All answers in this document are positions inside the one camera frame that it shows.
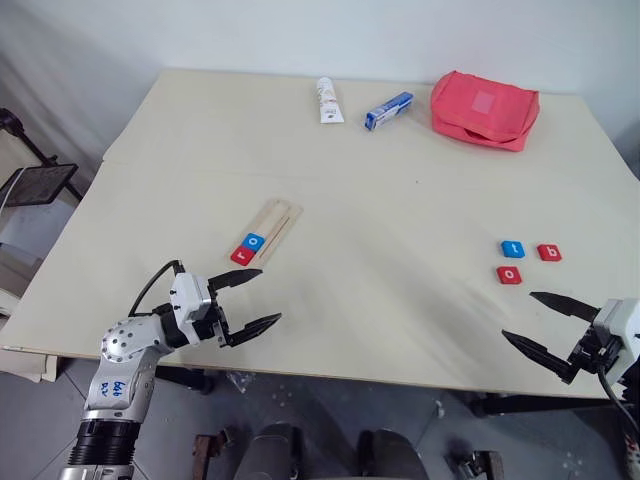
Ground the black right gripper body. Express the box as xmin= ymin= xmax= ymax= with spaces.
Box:
xmin=569 ymin=322 xmax=622 ymax=376

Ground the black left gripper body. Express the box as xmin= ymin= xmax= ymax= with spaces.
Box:
xmin=192 ymin=291 xmax=237 ymax=349

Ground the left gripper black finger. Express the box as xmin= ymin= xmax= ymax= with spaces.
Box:
xmin=207 ymin=268 xmax=264 ymax=297
xmin=222 ymin=313 xmax=284 ymax=349

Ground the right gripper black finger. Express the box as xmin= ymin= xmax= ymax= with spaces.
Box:
xmin=501 ymin=329 xmax=582 ymax=386
xmin=528 ymin=291 xmax=601 ymax=324

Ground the red letter tile o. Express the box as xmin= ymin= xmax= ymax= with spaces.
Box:
xmin=496 ymin=264 xmax=525 ymax=286

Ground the wooden letter tile rack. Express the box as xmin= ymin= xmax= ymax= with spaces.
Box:
xmin=223 ymin=198 xmax=305 ymax=267

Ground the crumpled clear plastic wrap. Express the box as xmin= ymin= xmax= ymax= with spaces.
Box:
xmin=226 ymin=371 xmax=257 ymax=395

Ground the rusty brown caster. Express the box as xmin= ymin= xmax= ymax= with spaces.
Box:
xmin=448 ymin=448 xmax=505 ymax=480
xmin=192 ymin=426 xmax=237 ymax=460

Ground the dark rounded shape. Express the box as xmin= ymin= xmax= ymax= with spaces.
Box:
xmin=233 ymin=422 xmax=307 ymax=480

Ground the beige board stack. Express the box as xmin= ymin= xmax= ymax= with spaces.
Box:
xmin=0 ymin=344 xmax=61 ymax=385

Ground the white squeeze tube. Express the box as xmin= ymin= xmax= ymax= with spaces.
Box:
xmin=315 ymin=76 xmax=346 ymax=125

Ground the pink fabric pouch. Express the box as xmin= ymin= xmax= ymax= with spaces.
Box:
xmin=430 ymin=70 xmax=542 ymax=153

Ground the black tablet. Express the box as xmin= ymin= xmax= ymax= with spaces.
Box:
xmin=0 ymin=163 xmax=80 ymax=209

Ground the blue and white carton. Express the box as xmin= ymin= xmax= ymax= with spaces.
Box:
xmin=364 ymin=91 xmax=415 ymax=133

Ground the black tablet stand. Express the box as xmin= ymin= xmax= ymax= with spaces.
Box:
xmin=0 ymin=108 xmax=84 ymax=201

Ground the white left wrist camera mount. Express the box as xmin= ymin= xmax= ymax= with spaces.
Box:
xmin=168 ymin=272 xmax=217 ymax=335

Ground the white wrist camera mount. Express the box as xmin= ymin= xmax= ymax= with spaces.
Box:
xmin=592 ymin=298 xmax=640 ymax=381
xmin=168 ymin=272 xmax=217 ymax=335

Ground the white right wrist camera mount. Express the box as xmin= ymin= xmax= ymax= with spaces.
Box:
xmin=592 ymin=298 xmax=640 ymax=381

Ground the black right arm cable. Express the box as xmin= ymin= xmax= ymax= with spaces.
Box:
xmin=597 ymin=367 xmax=640 ymax=451

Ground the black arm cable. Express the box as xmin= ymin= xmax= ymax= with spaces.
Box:
xmin=128 ymin=259 xmax=182 ymax=317
xmin=597 ymin=367 xmax=640 ymax=451

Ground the black table frame bar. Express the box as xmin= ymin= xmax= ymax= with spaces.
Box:
xmin=468 ymin=391 xmax=640 ymax=417
xmin=154 ymin=366 xmax=217 ymax=397

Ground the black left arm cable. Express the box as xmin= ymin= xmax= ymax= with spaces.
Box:
xmin=128 ymin=259 xmax=182 ymax=317

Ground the white charging cable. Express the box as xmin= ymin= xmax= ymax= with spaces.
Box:
xmin=0 ymin=167 xmax=27 ymax=212

